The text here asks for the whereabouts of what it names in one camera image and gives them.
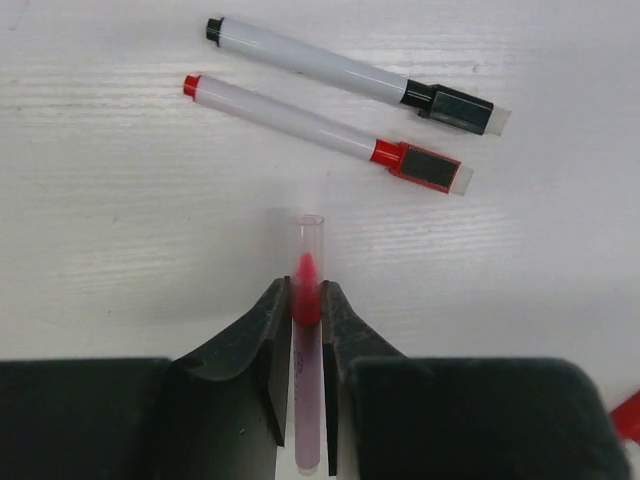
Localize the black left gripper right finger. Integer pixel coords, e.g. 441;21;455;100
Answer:
321;281;630;479

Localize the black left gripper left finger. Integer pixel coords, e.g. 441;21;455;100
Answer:
1;278;291;479

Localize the pink highlighter pen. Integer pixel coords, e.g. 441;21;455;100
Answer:
290;214;324;475

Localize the red marker cap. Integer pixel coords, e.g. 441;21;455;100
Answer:
609;391;640;443

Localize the red cap whiteboard marker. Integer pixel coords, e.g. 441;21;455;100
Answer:
183;75;473;195

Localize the black cap whiteboard marker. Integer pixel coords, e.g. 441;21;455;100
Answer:
205;17;511;135

